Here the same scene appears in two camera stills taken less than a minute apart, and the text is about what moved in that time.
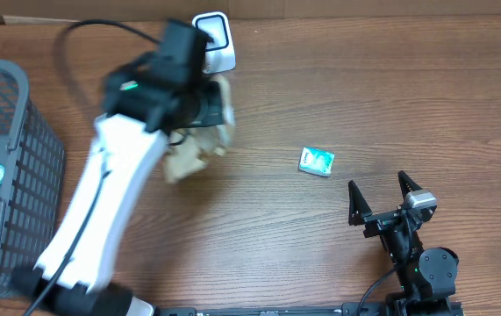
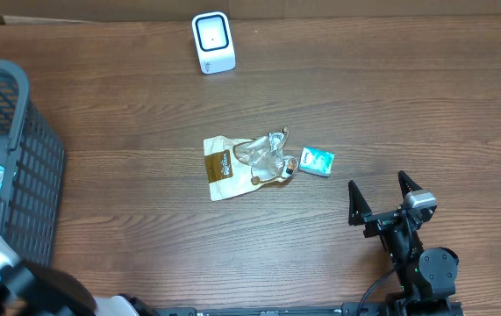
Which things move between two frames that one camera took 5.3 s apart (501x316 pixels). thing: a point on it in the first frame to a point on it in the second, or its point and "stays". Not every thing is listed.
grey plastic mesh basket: x=21 y=230 stays
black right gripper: x=360 y=213 stays
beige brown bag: x=190 y=147 to x=235 y=165
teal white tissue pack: x=317 y=161 stays
